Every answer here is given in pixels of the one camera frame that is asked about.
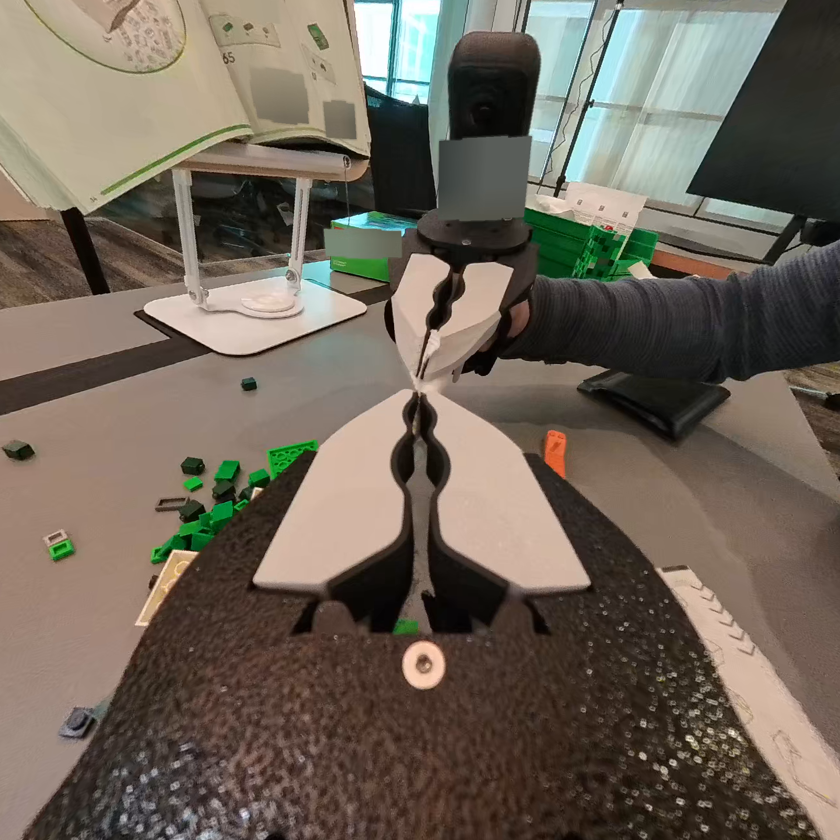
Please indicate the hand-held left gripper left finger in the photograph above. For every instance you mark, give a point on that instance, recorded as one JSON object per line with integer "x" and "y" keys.
{"x": 328, "y": 518}

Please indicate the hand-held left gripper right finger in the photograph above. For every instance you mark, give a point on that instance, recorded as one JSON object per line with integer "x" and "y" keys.
{"x": 499, "y": 525}

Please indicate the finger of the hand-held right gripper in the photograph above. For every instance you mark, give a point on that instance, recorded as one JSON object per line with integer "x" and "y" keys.
{"x": 413, "y": 295}
{"x": 482, "y": 302}

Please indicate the white paper bag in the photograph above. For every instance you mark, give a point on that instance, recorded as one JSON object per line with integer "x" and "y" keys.
{"x": 425, "y": 367}

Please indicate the orange brick separator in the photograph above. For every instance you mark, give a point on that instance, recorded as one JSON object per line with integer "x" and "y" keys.
{"x": 556, "y": 453}

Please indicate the pile of lego bricks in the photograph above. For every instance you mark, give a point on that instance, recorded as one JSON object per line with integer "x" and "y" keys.
{"x": 220, "y": 512}

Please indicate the person's right forearm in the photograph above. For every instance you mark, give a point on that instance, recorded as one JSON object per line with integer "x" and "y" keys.
{"x": 656, "y": 321}

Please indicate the green lego box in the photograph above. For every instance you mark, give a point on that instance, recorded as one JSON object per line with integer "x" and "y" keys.
{"x": 361, "y": 269}

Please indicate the cream lego brick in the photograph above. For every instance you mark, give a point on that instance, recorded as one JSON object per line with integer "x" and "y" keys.
{"x": 164, "y": 584}

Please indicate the green lego tile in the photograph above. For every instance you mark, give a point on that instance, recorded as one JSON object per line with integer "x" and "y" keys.
{"x": 62, "y": 551}

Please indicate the dark grey lego piece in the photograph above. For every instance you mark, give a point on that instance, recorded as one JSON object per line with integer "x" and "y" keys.
{"x": 79, "y": 722}

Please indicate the person's right hand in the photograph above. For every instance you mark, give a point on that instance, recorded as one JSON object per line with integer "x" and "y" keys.
{"x": 518, "y": 320}

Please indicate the black light stand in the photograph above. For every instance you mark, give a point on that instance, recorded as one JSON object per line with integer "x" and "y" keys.
{"x": 587, "y": 108}

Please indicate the crumpled white paper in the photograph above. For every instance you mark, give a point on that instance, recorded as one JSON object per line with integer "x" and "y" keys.
{"x": 552, "y": 205}

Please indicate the black office chair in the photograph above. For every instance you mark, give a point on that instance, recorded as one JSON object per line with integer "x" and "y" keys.
{"x": 400, "y": 157}

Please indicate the white paper sheet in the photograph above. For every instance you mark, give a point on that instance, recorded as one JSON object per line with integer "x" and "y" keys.
{"x": 604, "y": 207}

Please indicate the white book stand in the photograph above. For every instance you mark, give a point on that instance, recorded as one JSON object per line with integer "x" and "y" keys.
{"x": 256, "y": 328}

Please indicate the black flat case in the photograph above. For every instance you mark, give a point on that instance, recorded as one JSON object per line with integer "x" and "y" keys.
{"x": 656, "y": 400}

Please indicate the wooden side desk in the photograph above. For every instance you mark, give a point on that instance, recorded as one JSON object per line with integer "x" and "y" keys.
{"x": 709, "y": 259}

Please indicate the large black monitor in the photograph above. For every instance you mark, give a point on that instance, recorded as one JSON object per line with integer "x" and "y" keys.
{"x": 774, "y": 98}

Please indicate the open instruction booklet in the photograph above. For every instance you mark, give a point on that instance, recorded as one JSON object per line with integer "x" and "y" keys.
{"x": 98, "y": 118}

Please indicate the dark grey lego frame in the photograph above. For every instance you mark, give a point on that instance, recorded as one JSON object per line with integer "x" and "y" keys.
{"x": 172, "y": 504}

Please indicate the light grey lego frame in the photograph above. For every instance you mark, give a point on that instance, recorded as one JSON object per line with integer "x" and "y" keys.
{"x": 54, "y": 537}

